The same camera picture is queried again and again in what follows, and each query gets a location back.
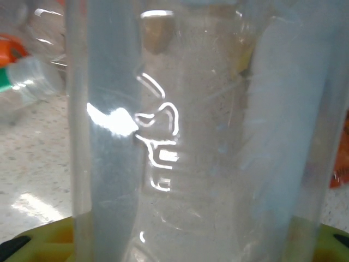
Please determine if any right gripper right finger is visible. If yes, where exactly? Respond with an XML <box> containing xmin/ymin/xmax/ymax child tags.
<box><xmin>313</xmin><ymin>222</ymin><xmax>349</xmax><ymax>262</ymax></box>

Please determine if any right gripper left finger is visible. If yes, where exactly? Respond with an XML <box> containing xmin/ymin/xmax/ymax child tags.
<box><xmin>0</xmin><ymin>217</ymin><xmax>76</xmax><ymax>262</ymax></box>

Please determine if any orange yellow label bottle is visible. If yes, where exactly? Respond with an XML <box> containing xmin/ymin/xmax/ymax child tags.
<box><xmin>329</xmin><ymin>113</ymin><xmax>349</xmax><ymax>189</ymax></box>

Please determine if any clear bottle small green label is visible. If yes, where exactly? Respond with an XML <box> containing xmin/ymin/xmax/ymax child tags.
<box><xmin>0</xmin><ymin>56</ymin><xmax>68</xmax><ymax>121</ymax></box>

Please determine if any clear bottle white label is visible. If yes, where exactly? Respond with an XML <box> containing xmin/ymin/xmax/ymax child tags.
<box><xmin>65</xmin><ymin>0</ymin><xmax>349</xmax><ymax>262</ymax></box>

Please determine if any orange label bottle orange cap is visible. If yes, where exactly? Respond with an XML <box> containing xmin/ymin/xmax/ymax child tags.
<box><xmin>0</xmin><ymin>0</ymin><xmax>68</xmax><ymax>69</ymax></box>

